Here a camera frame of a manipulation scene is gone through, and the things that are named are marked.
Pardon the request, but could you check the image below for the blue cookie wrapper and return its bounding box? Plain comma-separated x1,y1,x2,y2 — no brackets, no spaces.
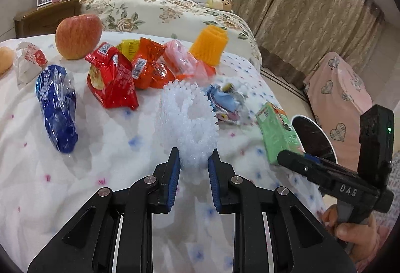
35,65,79,154

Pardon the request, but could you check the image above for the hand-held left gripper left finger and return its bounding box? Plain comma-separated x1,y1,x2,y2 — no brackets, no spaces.
27,148,182,273

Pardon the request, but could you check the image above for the red apple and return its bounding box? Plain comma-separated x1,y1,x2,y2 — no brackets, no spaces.
55,14,104,60

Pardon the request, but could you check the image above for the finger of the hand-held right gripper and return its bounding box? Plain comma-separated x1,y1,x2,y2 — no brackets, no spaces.
304,153,357,174
277,150,333,189

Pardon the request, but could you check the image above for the person's right hand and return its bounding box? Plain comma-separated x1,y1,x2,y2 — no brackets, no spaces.
322,206,381,264

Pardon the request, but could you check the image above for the grey floral cloth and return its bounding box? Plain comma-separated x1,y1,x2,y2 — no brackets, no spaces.
390,152,400,198

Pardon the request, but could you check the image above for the yellow snack packet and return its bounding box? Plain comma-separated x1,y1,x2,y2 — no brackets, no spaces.
117,39,143,61

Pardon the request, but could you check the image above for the crumpled blue wrapper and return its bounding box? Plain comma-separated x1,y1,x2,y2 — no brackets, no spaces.
204,83,251,123

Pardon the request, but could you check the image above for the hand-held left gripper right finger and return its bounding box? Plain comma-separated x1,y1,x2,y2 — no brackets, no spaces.
208,148,358,273

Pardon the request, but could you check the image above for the bread bun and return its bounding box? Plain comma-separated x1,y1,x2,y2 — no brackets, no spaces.
0,46,16,76

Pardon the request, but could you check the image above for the floral bed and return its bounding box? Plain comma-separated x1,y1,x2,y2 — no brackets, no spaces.
79,0,263,72

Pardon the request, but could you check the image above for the orange foam fruit net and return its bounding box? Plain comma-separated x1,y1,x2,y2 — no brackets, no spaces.
189,26,229,67

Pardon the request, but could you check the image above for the red snack packet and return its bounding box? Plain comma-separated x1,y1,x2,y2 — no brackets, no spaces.
85,43,140,111

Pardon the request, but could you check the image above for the black bin with white rim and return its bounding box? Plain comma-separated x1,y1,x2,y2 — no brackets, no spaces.
291,115,339,167

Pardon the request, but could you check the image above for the beige patterned curtain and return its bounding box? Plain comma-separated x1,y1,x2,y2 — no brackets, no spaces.
147,0,386,90

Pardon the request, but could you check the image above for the wooden nightstand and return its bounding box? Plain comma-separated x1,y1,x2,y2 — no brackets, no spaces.
14,0,82,39

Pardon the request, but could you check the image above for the green carton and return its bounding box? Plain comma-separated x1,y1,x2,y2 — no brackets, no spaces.
255,102,305,165

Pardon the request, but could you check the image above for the pink heart print cover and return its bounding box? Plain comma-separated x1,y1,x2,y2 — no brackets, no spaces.
302,52,374,155

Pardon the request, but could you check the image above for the pink snack packet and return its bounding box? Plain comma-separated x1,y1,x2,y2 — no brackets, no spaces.
162,40,217,84

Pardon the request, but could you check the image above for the white paper wrapper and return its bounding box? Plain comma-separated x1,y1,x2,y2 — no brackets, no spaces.
14,42,49,86

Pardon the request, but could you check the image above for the white flower print blanket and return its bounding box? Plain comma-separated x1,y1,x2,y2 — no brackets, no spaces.
0,31,326,273

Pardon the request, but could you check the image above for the white foam fruit net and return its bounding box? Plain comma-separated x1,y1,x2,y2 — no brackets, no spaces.
154,79,219,183

